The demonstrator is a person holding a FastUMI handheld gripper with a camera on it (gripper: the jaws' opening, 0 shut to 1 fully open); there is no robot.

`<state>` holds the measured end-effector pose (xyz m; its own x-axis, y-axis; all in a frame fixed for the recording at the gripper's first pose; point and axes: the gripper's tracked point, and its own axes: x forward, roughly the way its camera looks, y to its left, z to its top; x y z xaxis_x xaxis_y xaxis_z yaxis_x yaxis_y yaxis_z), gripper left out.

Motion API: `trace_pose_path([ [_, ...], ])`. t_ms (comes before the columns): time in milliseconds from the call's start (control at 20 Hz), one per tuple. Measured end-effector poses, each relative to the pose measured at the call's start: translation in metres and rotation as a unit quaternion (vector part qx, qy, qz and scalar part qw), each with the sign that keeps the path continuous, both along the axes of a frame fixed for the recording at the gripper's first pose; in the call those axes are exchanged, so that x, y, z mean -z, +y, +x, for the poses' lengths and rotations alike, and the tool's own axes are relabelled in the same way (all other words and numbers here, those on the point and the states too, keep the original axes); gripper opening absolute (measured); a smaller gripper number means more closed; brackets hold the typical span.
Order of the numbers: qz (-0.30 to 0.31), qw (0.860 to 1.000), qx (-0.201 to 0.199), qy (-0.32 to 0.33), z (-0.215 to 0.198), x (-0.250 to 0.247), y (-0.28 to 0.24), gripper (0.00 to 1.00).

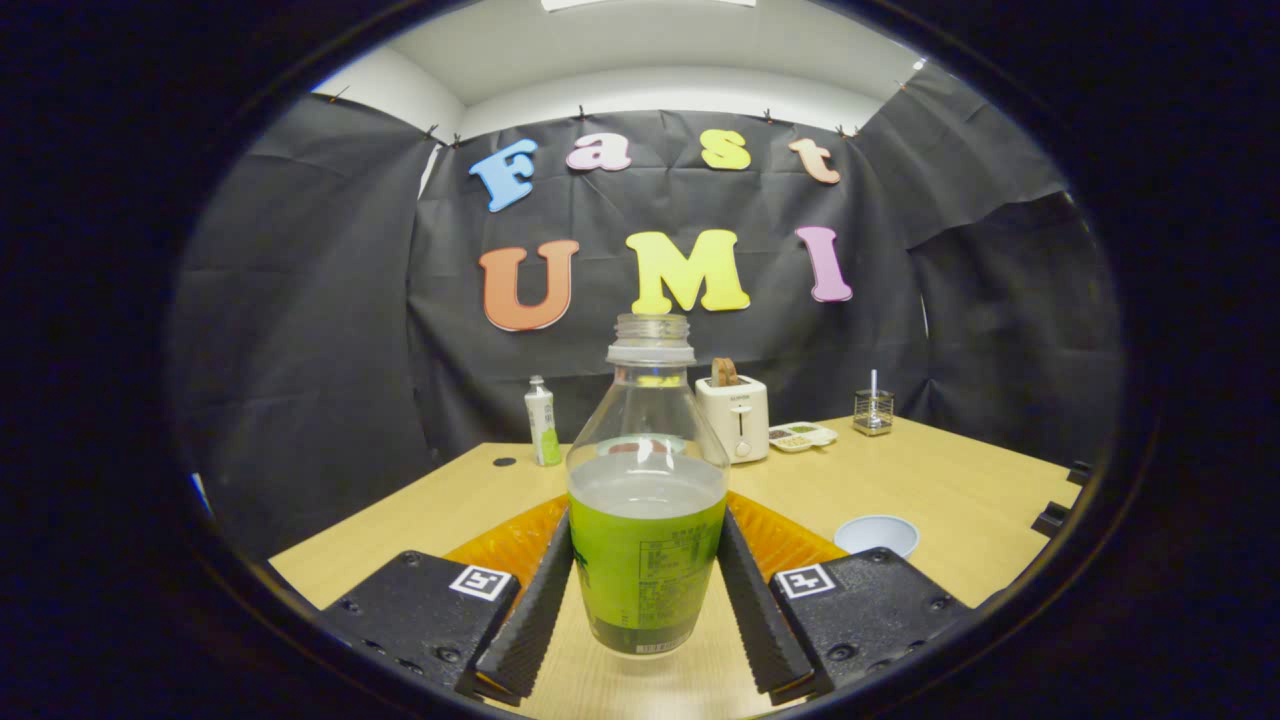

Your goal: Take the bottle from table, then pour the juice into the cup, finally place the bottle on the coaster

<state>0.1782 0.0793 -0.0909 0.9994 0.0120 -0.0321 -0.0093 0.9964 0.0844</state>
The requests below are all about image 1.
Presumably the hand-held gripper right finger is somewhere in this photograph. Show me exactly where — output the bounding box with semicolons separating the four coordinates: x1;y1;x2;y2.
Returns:
716;490;971;706

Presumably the wooden table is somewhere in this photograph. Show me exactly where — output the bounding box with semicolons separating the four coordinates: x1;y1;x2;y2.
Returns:
268;415;1086;720

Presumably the white divided snack dish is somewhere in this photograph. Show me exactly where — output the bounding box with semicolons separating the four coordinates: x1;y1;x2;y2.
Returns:
768;421;839;454

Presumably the pale grey cup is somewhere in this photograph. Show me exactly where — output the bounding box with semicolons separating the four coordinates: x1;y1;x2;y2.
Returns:
833;514;920;558

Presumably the clear juice bottle green label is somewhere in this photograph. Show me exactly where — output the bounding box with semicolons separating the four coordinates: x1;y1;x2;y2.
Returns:
566;313;731;659

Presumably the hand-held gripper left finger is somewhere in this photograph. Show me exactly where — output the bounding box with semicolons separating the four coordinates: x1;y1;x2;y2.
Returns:
320;495;576;706

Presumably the white toaster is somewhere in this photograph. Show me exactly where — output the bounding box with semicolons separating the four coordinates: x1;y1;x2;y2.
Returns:
695;375;770;464

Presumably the slim white green bottle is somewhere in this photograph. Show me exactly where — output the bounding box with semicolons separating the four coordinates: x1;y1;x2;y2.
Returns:
524;375;563;468

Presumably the ceiling light panel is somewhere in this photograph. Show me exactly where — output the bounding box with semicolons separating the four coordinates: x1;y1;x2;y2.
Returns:
540;0;758;11

